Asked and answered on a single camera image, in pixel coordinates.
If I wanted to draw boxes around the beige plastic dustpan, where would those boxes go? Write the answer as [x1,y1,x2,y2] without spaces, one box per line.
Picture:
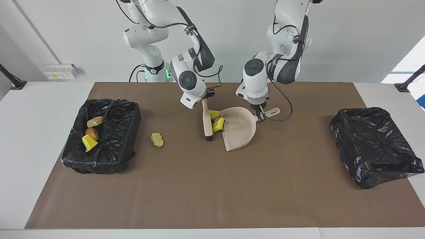
[219,107,281,152]

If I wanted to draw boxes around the beige hand brush black bristles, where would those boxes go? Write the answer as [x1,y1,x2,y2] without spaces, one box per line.
[202,99,214,142]

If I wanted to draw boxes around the yellow sponge with green pad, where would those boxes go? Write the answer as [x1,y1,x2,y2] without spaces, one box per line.
[212,117,226,133]

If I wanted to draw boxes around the beige angular bread chunk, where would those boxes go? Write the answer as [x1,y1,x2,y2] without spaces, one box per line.
[87,116,104,128]

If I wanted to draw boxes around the small yellow sponge wedge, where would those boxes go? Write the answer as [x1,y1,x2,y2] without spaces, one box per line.
[82,134,99,152]

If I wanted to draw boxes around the black bag lined bin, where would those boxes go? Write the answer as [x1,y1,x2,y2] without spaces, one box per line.
[330,107,425,190]
[61,98,141,174]

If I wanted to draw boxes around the beige rounded bread chunk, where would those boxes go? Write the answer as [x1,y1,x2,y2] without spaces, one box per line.
[151,132,164,148]

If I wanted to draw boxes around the brown paper table mat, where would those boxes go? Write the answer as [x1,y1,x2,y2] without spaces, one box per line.
[24,82,425,229]

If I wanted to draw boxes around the black clamp stand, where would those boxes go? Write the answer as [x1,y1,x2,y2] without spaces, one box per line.
[0,64,28,90]
[394,64,425,93]

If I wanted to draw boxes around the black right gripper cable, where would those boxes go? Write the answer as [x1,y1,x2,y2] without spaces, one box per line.
[116,0,223,90]

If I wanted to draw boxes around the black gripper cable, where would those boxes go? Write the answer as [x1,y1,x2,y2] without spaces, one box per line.
[116,0,223,90]
[266,13,311,122]

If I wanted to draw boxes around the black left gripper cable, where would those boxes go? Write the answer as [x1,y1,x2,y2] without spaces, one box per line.
[266,13,311,122]

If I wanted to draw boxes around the black right arm base cable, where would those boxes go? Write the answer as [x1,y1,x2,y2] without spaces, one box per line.
[129,64,147,83]

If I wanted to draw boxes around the white wall socket box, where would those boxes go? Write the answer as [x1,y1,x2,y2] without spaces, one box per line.
[44,63,79,80]

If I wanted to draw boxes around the white wall conduit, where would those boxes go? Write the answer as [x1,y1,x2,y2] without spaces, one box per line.
[13,0,62,65]

